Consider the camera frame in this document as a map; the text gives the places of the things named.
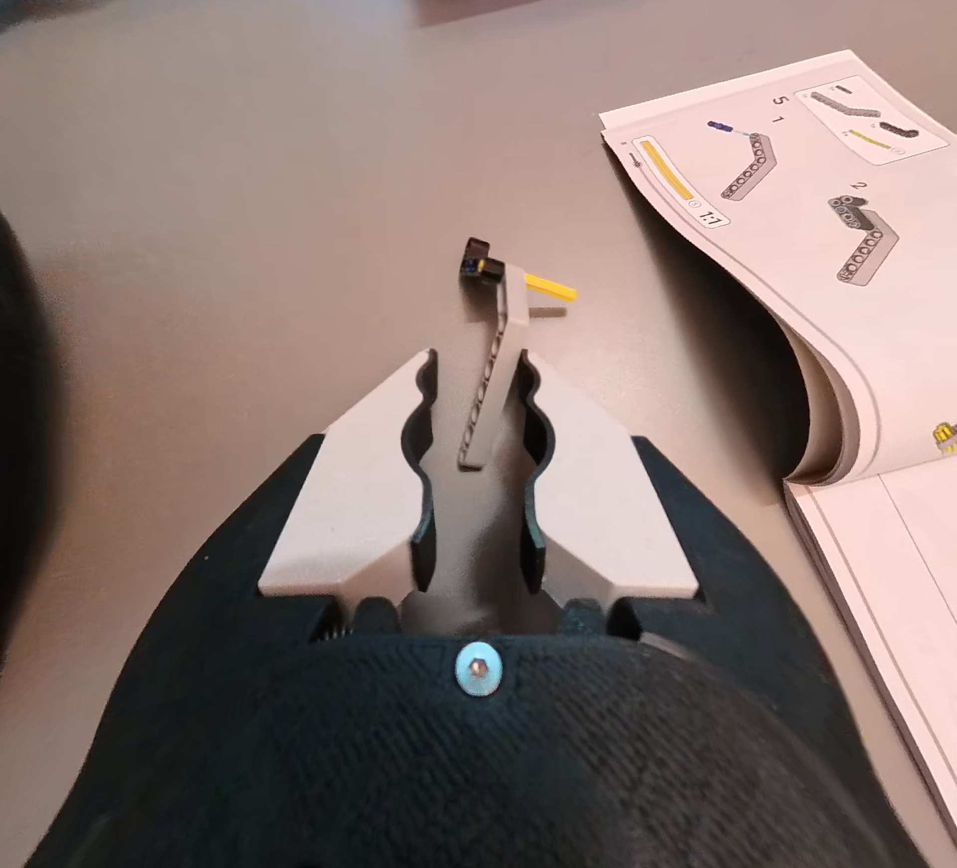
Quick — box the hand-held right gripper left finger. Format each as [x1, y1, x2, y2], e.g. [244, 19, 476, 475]
[258, 348, 439, 598]

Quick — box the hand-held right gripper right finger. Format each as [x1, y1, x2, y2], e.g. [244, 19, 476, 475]
[514, 351, 701, 604]

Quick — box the grey bent toy beam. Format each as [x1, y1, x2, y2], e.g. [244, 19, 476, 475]
[456, 263, 529, 471]

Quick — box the yellow toy axle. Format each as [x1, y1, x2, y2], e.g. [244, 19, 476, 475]
[523, 272, 579, 304]

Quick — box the grey desk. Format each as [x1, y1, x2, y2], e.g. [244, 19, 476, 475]
[0, 0, 957, 868]

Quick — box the white instruction booklet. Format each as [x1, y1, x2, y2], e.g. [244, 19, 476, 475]
[598, 49, 957, 813]

